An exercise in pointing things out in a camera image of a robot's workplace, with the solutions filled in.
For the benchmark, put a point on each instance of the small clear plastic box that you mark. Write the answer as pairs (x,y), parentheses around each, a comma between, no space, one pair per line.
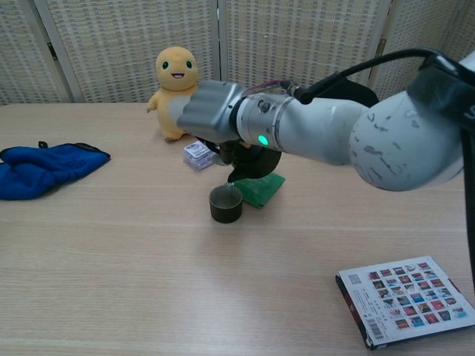
(194,155)

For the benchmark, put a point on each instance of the black baseball cap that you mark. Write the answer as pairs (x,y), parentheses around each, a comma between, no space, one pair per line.
(365,92)

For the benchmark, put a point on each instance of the green foil packet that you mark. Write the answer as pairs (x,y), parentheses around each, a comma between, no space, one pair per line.
(263,189)

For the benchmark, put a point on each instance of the dark green ceramic cup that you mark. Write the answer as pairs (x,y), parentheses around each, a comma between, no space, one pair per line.
(225,211)

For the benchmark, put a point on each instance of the blue microfibre cloth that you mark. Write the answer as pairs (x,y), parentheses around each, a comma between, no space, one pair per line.
(48,167)

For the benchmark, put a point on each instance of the yellow plush dinosaur toy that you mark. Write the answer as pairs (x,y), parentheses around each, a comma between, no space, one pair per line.
(174,66)

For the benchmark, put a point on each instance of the white woven folding screen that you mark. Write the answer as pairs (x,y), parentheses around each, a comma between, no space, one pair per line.
(111,44)

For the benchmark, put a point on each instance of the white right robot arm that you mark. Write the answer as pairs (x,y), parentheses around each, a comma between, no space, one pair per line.
(334,130)

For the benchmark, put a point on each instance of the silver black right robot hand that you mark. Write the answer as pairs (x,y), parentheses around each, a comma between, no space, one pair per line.
(211,111)

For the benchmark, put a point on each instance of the flat box with picture grid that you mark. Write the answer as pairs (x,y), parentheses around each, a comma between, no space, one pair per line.
(404,300)

